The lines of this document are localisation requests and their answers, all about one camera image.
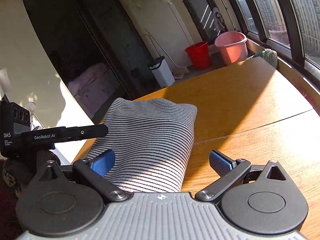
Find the apartment buildings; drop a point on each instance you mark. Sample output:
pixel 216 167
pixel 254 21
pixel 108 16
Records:
pixel 272 12

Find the green mop head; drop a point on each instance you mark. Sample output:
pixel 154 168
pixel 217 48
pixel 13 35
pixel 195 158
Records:
pixel 268 56

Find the dark window frame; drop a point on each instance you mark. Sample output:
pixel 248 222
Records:
pixel 295 30

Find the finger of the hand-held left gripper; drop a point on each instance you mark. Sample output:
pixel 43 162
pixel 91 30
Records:
pixel 75 133

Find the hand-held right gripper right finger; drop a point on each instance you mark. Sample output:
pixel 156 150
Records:
pixel 221 162

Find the bed with pink bedding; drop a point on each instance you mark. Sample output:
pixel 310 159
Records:
pixel 92 85

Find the white trash bin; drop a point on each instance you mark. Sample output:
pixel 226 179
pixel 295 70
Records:
pixel 162 75

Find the pink plastic basin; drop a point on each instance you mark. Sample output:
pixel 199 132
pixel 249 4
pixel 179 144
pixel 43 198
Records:
pixel 231 47

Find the grey hanging cloth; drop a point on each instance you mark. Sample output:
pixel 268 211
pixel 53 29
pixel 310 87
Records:
pixel 220 17

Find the broom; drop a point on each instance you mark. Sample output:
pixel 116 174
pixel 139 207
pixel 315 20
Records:
pixel 180 72

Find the red plastic bucket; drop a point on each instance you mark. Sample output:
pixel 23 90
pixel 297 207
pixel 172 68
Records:
pixel 198 55

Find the brown framed glass door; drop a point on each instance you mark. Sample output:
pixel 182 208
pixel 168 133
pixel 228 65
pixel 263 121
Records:
pixel 200 7

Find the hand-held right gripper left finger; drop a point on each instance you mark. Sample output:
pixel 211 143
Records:
pixel 102 161

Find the grey striped shirt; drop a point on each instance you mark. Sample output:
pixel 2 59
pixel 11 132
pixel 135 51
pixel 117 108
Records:
pixel 150 140

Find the dark sliding door frame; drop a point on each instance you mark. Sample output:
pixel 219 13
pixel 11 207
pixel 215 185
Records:
pixel 62 42

